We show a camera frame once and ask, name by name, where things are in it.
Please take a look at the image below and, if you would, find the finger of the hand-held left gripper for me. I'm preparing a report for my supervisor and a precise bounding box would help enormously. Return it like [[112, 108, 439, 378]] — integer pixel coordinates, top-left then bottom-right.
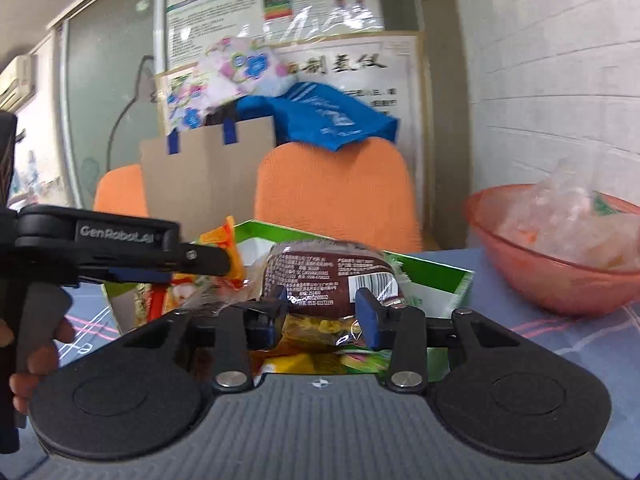
[[170, 242, 232, 277], [107, 266, 175, 284]]

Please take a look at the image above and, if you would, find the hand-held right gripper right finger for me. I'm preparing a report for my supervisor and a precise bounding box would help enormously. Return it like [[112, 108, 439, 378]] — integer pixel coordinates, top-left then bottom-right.
[[354, 288, 521, 393]]

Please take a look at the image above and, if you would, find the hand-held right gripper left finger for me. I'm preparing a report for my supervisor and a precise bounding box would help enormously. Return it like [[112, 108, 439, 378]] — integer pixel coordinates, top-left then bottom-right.
[[122, 285, 290, 393]]

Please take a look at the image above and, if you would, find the orange snack packet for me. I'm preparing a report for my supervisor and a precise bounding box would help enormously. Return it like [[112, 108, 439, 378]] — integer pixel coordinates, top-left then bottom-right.
[[145, 216, 246, 321]]

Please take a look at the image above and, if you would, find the yellow snack packet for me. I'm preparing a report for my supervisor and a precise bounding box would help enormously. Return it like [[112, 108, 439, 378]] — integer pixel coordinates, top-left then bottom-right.
[[260, 352, 346, 376]]

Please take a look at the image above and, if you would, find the brown label snack packet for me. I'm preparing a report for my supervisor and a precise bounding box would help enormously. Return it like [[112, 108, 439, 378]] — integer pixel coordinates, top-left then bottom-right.
[[260, 241, 408, 348]]

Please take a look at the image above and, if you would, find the green cardboard box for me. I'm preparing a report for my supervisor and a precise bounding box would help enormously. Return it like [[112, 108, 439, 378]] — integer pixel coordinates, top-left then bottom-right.
[[102, 220, 475, 378]]

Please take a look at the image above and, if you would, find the person's left hand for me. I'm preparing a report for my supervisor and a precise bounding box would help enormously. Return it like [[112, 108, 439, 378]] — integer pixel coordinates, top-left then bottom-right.
[[9, 320, 76, 415]]

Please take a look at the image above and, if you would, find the orange chair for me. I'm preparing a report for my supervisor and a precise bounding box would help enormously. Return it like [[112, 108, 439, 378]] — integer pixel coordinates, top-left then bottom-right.
[[94, 164, 150, 218], [254, 139, 423, 253]]

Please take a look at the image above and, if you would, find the white air conditioner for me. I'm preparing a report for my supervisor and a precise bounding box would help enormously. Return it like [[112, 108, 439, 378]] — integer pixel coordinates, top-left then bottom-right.
[[0, 54, 38, 111]]

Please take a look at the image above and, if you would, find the red plastic bowl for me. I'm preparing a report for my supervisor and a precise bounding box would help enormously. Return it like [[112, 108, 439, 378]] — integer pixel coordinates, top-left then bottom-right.
[[462, 184, 640, 317]]

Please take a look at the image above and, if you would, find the blue bag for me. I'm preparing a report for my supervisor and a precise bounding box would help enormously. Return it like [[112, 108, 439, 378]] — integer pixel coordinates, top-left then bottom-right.
[[235, 81, 401, 153]]

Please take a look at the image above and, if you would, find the floral cloth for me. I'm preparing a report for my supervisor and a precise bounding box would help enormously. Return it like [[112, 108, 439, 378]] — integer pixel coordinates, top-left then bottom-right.
[[162, 36, 296, 136]]

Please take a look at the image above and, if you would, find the blue striped tablecloth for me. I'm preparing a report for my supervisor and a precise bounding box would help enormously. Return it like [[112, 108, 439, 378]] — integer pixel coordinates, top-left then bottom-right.
[[0, 247, 640, 480]]

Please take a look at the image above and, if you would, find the clear plastic wrap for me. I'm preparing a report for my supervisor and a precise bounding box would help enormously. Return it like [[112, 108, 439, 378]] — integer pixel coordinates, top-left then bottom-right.
[[495, 157, 640, 271]]

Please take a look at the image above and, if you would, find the white poster board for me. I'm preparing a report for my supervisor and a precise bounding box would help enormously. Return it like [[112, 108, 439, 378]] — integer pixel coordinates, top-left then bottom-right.
[[152, 31, 433, 251]]

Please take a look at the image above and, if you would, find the cardboard panel with blue handles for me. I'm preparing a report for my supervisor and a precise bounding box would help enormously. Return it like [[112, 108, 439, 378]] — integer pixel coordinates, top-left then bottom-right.
[[139, 116, 277, 241]]

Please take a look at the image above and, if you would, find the wall poster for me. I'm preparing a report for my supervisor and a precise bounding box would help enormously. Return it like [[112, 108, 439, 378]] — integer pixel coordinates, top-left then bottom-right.
[[162, 0, 386, 68]]

